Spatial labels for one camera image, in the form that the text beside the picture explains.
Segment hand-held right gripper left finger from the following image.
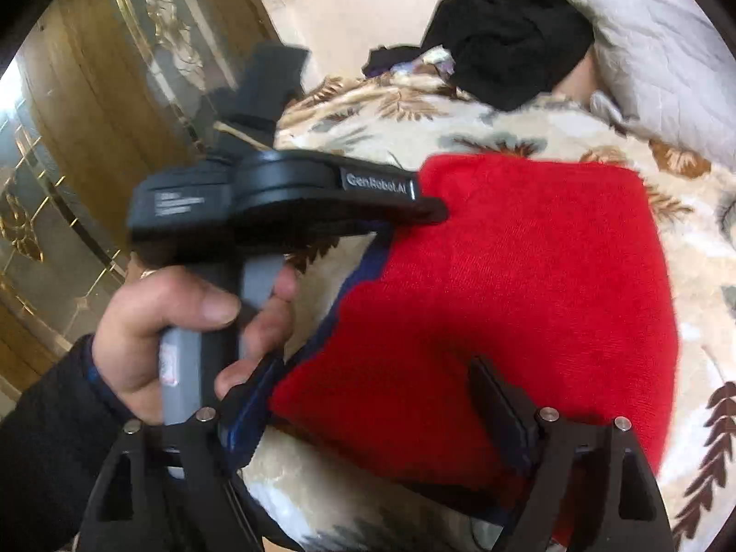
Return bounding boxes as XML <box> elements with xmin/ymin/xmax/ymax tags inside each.
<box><xmin>77</xmin><ymin>352</ymin><xmax>284</xmax><ymax>552</ymax></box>

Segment dark purple clothes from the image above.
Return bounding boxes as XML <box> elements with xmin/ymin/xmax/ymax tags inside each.
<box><xmin>365</xmin><ymin>45</ymin><xmax>456</xmax><ymax>78</ymax></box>

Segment person's left forearm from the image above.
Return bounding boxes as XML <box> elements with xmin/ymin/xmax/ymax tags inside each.
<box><xmin>0</xmin><ymin>333</ymin><xmax>139</xmax><ymax>552</ymax></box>

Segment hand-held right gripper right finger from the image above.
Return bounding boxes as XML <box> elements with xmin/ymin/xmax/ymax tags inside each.
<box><xmin>467</xmin><ymin>356</ymin><xmax>675</xmax><ymax>552</ymax></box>

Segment leaf print fleece blanket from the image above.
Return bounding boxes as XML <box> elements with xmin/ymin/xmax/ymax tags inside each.
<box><xmin>238</xmin><ymin>60</ymin><xmax>736</xmax><ymax>552</ymax></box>

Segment grey quilted pillow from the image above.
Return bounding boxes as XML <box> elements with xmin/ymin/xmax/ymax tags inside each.
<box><xmin>560</xmin><ymin>0</ymin><xmax>736</xmax><ymax>172</ymax></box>

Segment red and blue knit garment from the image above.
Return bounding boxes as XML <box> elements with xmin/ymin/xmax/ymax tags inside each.
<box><xmin>221</xmin><ymin>154</ymin><xmax>680</xmax><ymax>552</ymax></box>

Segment beige pillow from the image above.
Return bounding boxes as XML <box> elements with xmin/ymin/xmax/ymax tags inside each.
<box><xmin>551</xmin><ymin>57</ymin><xmax>602</xmax><ymax>111</ymax></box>

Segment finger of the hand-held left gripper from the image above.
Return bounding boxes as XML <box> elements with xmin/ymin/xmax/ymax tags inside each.
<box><xmin>345</xmin><ymin>196</ymin><xmax>450</xmax><ymax>242</ymax></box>

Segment black cloth pile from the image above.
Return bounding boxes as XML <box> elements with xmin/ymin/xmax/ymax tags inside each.
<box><xmin>421</xmin><ymin>0</ymin><xmax>596</xmax><ymax>113</ymax></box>

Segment person's left hand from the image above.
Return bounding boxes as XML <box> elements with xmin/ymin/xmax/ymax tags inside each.
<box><xmin>91</xmin><ymin>263</ymin><xmax>301</xmax><ymax>427</ymax></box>

